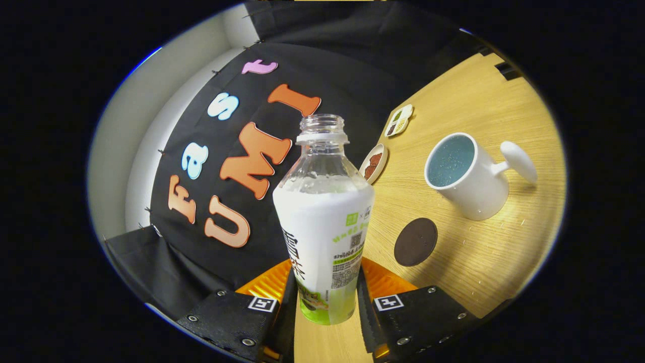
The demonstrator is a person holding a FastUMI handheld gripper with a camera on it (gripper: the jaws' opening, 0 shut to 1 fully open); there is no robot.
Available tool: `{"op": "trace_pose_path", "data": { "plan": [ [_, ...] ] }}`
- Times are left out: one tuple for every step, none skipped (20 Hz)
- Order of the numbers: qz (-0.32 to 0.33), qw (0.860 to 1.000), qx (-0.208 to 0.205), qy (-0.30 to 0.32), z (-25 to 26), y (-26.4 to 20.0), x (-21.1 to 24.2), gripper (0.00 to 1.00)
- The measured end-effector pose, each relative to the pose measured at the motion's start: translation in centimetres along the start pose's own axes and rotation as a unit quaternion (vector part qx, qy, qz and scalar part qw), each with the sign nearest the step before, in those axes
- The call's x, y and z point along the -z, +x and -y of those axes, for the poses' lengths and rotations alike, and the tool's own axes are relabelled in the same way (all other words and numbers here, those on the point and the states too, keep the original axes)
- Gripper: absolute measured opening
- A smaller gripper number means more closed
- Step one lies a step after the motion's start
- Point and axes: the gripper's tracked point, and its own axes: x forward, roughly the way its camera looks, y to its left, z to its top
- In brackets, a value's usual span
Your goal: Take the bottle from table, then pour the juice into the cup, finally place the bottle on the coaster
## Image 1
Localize white divided condiment dish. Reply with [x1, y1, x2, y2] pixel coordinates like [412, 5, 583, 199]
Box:
[384, 104, 414, 138]

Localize clear bottle with white-green label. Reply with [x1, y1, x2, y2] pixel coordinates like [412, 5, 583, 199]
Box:
[273, 114, 375, 326]

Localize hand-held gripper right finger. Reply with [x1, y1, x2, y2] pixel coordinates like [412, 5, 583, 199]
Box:
[357, 257, 479, 361]

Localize white cup with blue inside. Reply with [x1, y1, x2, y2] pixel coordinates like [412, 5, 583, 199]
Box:
[424, 132, 538, 221]

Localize dark brown round coaster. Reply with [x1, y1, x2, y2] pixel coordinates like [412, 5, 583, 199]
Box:
[394, 217, 438, 267]

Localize wooden table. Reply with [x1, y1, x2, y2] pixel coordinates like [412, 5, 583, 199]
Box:
[294, 53, 567, 363]

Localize white round plate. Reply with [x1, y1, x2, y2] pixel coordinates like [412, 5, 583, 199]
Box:
[359, 143, 389, 185]

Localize red-brown food pieces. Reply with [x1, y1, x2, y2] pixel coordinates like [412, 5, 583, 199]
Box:
[364, 152, 383, 179]

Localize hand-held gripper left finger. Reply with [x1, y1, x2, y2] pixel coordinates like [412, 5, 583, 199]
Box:
[176, 258, 298, 363]

